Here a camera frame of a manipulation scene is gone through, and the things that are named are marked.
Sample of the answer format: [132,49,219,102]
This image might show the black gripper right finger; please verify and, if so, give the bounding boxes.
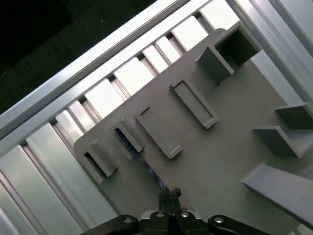
[172,187,249,235]

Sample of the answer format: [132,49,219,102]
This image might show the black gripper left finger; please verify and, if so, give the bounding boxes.
[88,192,173,235]

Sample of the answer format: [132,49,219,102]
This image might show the dark RAM stick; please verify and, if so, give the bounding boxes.
[114,127,173,196]

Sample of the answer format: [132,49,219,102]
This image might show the grey parts rack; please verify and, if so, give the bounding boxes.
[73,21,313,235]

